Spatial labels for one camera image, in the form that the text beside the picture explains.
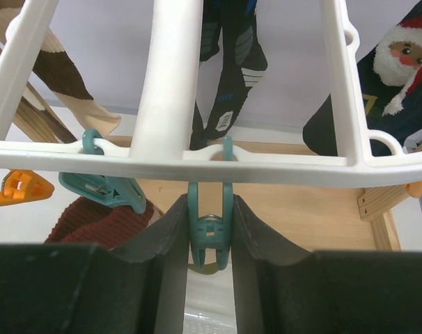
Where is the white plastic basket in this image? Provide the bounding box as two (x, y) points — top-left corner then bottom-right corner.
(182, 308), (237, 334)

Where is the wooden hanging rack frame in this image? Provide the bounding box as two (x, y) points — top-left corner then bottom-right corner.
(8, 83), (422, 253)

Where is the black blue sport sock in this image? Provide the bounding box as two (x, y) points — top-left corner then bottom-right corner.
(200, 1), (268, 140)

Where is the brown cream striped sock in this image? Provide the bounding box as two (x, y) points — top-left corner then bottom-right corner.
(0, 1), (121, 143)

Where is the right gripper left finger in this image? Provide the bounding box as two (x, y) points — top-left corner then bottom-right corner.
(0, 196), (189, 333)

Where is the teal clothes peg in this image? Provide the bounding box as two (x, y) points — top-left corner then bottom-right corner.
(187, 135), (236, 271)
(58, 129), (146, 215)

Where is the white round clip hanger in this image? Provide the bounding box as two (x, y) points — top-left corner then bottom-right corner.
(0, 1), (422, 188)

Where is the orange clothes peg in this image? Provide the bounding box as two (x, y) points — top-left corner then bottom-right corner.
(0, 170), (54, 207)

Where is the black santa sock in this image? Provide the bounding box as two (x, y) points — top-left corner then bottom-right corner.
(302, 0), (422, 157)

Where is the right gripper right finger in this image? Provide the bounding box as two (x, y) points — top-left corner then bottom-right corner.
(231, 196), (422, 333)

